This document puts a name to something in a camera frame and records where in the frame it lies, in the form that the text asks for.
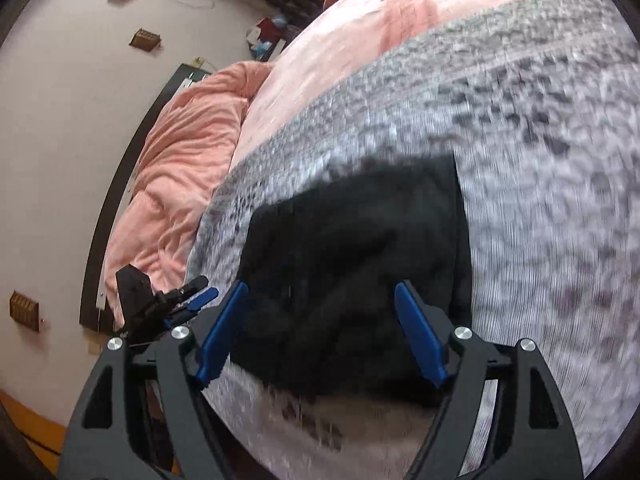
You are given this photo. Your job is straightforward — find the black pants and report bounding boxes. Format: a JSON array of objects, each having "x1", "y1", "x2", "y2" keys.
[{"x1": 231, "y1": 154, "x2": 472, "y2": 408}]

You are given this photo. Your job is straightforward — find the black bed headboard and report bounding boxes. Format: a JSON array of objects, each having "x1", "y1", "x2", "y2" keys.
[{"x1": 79, "y1": 64, "x2": 209, "y2": 335}]

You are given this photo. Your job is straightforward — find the pink blanket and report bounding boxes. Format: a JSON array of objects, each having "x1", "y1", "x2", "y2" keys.
[{"x1": 102, "y1": 0, "x2": 601, "y2": 331}]

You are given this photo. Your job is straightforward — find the red items on nightstand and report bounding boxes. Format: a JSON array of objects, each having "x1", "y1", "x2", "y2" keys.
[{"x1": 245, "y1": 15, "x2": 288, "y2": 62}]

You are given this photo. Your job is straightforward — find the grey patterned quilted mattress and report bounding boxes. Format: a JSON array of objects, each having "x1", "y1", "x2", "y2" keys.
[{"x1": 186, "y1": 0, "x2": 639, "y2": 479}]

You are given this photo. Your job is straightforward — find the brown wall switch box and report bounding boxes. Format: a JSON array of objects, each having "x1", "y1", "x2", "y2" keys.
[
  {"x1": 9, "y1": 290, "x2": 40, "y2": 333},
  {"x1": 129, "y1": 28, "x2": 162, "y2": 52}
]

